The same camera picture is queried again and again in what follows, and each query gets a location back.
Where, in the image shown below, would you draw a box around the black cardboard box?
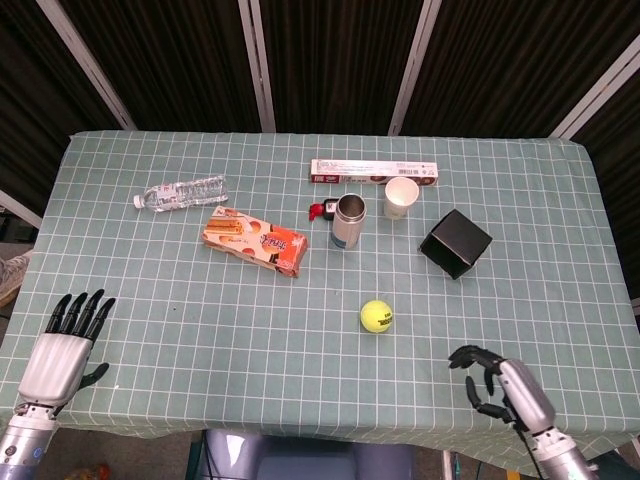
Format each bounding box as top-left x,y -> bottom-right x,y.
418,208 -> 494,281

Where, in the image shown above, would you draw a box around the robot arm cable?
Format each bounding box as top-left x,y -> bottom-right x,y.
513,423 -> 545,480

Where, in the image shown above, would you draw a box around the white steel thermos cup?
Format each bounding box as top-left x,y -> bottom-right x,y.
330,193 -> 368,250

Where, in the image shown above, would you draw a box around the long red white box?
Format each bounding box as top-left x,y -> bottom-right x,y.
310,158 -> 441,187

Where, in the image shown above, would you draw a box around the green checked tablecloth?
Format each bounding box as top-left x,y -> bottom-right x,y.
0,130 -> 640,464

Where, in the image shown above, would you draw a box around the white paper cup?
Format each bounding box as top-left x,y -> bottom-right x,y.
383,176 -> 419,221

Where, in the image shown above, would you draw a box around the right robot hand, black fingers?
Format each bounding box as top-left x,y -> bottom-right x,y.
448,344 -> 557,437

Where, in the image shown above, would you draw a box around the dark corrugated curtain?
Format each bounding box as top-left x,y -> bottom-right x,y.
0,0 -> 640,301

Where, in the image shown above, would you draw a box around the yellow tennis ball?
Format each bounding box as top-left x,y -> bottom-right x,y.
360,298 -> 396,334

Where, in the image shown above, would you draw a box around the clear plastic water bottle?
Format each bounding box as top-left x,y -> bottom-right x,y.
132,175 -> 230,213

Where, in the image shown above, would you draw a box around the orange biscuit box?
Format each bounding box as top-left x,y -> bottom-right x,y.
202,206 -> 310,279

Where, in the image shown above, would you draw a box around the grey sneaker shoe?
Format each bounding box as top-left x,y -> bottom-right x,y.
0,249 -> 35,307

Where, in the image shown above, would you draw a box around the orange snack bag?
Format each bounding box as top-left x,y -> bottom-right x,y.
62,463 -> 110,480

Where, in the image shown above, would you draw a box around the small red black clip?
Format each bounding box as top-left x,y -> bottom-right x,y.
307,198 -> 339,223

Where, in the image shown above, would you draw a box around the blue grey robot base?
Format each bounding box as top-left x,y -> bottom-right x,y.
187,428 -> 417,480

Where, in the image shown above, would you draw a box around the left robot hand, black fingers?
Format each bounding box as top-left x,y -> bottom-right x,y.
17,288 -> 117,407

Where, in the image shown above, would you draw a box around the white frame post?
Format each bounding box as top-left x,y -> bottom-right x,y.
548,48 -> 640,140
237,0 -> 277,134
387,0 -> 443,136
0,188 -> 43,230
35,0 -> 138,131

